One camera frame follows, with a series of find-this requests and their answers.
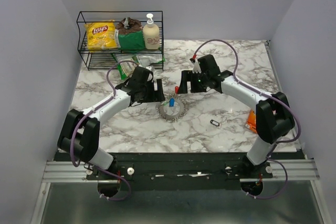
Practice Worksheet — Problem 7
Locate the green white snack bag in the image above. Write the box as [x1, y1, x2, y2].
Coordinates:
[112, 54, 165, 80]

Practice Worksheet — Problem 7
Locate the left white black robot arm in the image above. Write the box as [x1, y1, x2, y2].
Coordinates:
[57, 66, 165, 179]

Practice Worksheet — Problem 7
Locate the blue key tag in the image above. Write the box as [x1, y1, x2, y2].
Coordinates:
[169, 98, 175, 107]

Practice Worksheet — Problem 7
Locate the yellow Lays chips bag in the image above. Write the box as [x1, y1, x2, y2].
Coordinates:
[84, 19, 118, 52]

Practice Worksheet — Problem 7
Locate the green brown snack bag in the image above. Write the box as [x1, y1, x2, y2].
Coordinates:
[114, 17, 145, 50]

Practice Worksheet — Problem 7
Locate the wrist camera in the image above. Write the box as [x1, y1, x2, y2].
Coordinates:
[190, 59, 202, 74]
[146, 66, 155, 82]

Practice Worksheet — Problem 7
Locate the black wire shelf rack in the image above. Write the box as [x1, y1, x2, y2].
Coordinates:
[76, 10, 165, 70]

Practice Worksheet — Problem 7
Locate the orange packet near arm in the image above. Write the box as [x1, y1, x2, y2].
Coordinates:
[246, 110, 257, 133]

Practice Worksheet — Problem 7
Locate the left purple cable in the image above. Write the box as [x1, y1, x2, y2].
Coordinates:
[70, 60, 132, 201]

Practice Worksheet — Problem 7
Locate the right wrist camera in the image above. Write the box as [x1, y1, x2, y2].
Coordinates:
[190, 59, 202, 74]

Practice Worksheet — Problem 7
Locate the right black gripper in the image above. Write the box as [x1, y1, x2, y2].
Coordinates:
[176, 70, 209, 94]

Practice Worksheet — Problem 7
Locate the cream soap pump bottle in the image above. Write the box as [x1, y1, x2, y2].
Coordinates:
[143, 13, 160, 50]

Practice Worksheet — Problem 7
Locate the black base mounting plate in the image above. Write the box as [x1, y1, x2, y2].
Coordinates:
[54, 152, 308, 192]

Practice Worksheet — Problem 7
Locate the aluminium rail frame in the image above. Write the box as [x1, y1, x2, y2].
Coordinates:
[32, 54, 320, 223]

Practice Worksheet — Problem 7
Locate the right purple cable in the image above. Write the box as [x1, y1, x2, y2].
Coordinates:
[193, 39, 302, 200]

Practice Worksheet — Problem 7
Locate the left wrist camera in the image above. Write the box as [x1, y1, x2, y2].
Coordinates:
[146, 66, 155, 82]

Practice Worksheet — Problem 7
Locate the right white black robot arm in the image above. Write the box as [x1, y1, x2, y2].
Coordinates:
[177, 55, 295, 178]

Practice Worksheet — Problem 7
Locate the black key tag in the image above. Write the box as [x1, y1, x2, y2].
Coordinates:
[210, 120, 220, 127]

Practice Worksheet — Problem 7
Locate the purple cable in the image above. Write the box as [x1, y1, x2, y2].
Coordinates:
[193, 39, 302, 200]
[70, 60, 132, 201]

